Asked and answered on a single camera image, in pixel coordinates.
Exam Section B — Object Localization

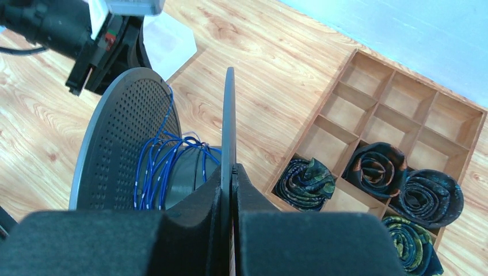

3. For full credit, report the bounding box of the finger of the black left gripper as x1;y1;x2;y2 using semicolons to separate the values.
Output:
85;17;151;95
66;15;129;95

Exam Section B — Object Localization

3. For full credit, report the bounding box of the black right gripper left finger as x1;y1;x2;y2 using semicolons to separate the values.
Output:
1;169;220;275

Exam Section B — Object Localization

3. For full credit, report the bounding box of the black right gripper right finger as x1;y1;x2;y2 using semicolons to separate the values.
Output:
232;164;403;275

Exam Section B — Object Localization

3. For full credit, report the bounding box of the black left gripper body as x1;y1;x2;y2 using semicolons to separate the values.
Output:
1;1;113;61

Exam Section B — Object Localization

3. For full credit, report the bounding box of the dark grey filament spool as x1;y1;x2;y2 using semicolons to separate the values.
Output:
69;67;237;275

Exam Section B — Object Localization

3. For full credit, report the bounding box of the thin blue cable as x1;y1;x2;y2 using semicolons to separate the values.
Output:
133;85;223;211

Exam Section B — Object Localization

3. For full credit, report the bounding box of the clear plastic divided tray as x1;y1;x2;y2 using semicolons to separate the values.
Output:
143;12;197;80

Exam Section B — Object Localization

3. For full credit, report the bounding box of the wooden compartment organizer tray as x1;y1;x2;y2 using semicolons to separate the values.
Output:
265;48;488;252

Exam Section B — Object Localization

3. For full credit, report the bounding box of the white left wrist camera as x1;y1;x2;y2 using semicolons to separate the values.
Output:
86;0;166;40

